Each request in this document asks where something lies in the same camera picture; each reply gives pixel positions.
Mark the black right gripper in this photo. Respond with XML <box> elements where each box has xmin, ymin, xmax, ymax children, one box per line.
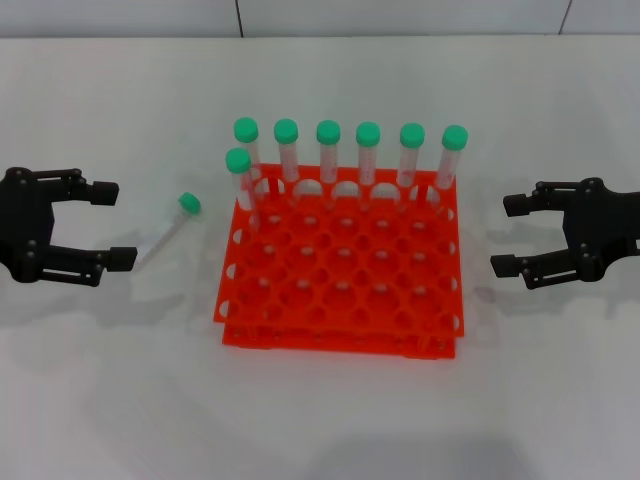
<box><xmin>489</xmin><ymin>176</ymin><xmax>640</xmax><ymax>292</ymax></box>

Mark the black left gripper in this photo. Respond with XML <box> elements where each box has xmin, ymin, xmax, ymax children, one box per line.
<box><xmin>0</xmin><ymin>167</ymin><xmax>139</xmax><ymax>290</ymax></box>

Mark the clear test tube green cap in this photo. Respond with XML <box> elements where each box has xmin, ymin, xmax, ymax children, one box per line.
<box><xmin>134</xmin><ymin>191</ymin><xmax>202</xmax><ymax>271</ymax></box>
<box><xmin>355</xmin><ymin>121</ymin><xmax>382</xmax><ymax>209</ymax></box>
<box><xmin>396</xmin><ymin>122</ymin><xmax>427</xmax><ymax>206</ymax></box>
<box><xmin>233</xmin><ymin>116</ymin><xmax>262</xmax><ymax>201</ymax></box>
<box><xmin>431</xmin><ymin>124</ymin><xmax>470</xmax><ymax>211</ymax></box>
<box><xmin>224</xmin><ymin>147</ymin><xmax>262</xmax><ymax>234</ymax></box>
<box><xmin>273</xmin><ymin>118</ymin><xmax>301</xmax><ymax>201</ymax></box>
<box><xmin>315</xmin><ymin>119</ymin><xmax>343</xmax><ymax>206</ymax></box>

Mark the orange test tube rack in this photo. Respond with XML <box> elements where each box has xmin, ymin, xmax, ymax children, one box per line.
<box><xmin>212</xmin><ymin>162</ymin><xmax>467</xmax><ymax>361</ymax></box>

